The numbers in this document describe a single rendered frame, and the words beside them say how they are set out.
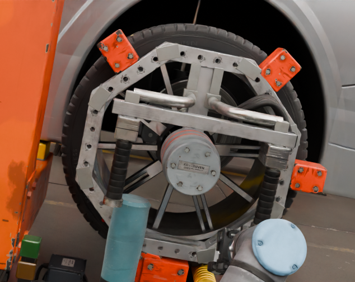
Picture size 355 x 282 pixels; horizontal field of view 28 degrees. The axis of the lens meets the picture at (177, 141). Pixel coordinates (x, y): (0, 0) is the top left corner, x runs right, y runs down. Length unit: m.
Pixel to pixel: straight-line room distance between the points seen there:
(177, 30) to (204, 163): 0.38
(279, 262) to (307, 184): 0.73
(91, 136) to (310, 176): 0.57
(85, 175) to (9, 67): 0.35
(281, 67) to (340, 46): 0.47
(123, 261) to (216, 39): 0.61
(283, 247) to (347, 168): 1.17
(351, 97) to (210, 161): 0.74
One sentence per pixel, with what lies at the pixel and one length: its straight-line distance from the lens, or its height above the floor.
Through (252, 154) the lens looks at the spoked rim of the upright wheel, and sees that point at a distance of 1.90.
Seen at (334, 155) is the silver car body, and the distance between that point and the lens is 2.26.
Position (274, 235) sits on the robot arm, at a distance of 1.13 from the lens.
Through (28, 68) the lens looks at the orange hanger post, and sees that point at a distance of 1.63.
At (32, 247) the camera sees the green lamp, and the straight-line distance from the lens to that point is 1.55.
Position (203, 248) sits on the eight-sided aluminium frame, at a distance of 1.84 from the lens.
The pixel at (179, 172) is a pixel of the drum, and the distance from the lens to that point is 1.63.
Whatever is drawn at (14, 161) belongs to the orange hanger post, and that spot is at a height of 0.79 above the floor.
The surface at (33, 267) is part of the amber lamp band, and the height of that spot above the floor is 0.60.
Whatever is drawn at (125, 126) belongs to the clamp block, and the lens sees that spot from 1.53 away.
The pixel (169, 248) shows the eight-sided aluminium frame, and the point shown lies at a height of 0.60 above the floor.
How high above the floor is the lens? 1.17
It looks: 9 degrees down
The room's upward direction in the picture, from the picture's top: 12 degrees clockwise
